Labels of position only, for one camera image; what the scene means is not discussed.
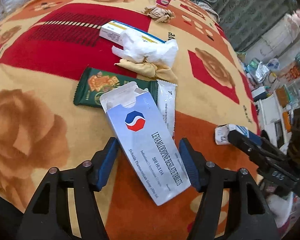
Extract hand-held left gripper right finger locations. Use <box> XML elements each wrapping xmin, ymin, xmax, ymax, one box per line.
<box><xmin>179</xmin><ymin>137</ymin><xmax>283</xmax><ymax>240</ymax></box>

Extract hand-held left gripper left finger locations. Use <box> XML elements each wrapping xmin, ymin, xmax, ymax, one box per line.
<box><xmin>16</xmin><ymin>137</ymin><xmax>119</xmax><ymax>240</ymax></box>

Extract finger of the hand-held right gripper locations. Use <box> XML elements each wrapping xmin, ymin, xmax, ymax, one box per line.
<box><xmin>227</xmin><ymin>129</ymin><xmax>265</xmax><ymax>167</ymax></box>
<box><xmin>247</xmin><ymin>129</ymin><xmax>288</xmax><ymax>153</ymax></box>

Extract small white blue striped box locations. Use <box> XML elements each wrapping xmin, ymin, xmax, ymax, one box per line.
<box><xmin>214</xmin><ymin>124</ymin><xmax>249</xmax><ymax>146</ymax></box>

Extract white box red blue logo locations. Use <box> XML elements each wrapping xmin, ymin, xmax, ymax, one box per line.
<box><xmin>99</xmin><ymin>81</ymin><xmax>192</xmax><ymax>206</ymax></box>

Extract white box blue yellow stripe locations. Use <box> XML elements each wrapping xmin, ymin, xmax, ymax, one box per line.
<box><xmin>99</xmin><ymin>20</ymin><xmax>167</xmax><ymax>47</ymax></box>

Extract white television cabinet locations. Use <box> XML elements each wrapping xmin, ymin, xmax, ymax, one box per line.
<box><xmin>254</xmin><ymin>90</ymin><xmax>294</xmax><ymax>143</ymax></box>

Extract white sachet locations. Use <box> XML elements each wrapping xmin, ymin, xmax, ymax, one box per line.
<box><xmin>156</xmin><ymin>79</ymin><xmax>177</xmax><ymax>138</ymax></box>

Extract silver foil bag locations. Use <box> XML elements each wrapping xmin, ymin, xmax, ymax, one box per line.
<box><xmin>254</xmin><ymin>61</ymin><xmax>270</xmax><ymax>83</ymax></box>

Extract green snack packet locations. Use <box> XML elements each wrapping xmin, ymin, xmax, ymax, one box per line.
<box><xmin>73</xmin><ymin>67</ymin><xmax>158</xmax><ymax>108</ymax></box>

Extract blue white plastic bag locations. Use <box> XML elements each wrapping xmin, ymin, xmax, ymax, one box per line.
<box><xmin>267</xmin><ymin>58</ymin><xmax>280</xmax><ymax>72</ymax></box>

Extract yellow cloth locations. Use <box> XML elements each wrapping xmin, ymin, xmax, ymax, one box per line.
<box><xmin>115</xmin><ymin>58</ymin><xmax>178</xmax><ymax>83</ymax></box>

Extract lace covered standing air conditioner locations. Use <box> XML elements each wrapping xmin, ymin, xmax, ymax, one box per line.
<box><xmin>261</xmin><ymin>12</ymin><xmax>300</xmax><ymax>45</ymax></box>

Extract red orange printed blanket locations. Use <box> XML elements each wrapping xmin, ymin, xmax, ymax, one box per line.
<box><xmin>0</xmin><ymin>0</ymin><xmax>262</xmax><ymax>240</ymax></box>

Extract crumpled white tissue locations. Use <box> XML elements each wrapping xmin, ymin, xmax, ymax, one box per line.
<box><xmin>112</xmin><ymin>29</ymin><xmax>179</xmax><ymax>64</ymax></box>

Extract pink piggy bank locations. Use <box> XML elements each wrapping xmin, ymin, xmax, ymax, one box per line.
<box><xmin>289</xmin><ymin>9</ymin><xmax>300</xmax><ymax>24</ymax></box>

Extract green patterned curtain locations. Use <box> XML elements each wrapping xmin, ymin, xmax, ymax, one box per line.
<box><xmin>190</xmin><ymin>0</ymin><xmax>295</xmax><ymax>53</ymax></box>

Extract beige tufted sofa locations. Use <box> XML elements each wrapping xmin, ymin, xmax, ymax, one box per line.
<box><xmin>182</xmin><ymin>0</ymin><xmax>220</xmax><ymax>23</ymax></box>

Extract crumpled brown paper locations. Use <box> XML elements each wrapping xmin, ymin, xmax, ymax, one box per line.
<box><xmin>141</xmin><ymin>5</ymin><xmax>177</xmax><ymax>23</ymax></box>

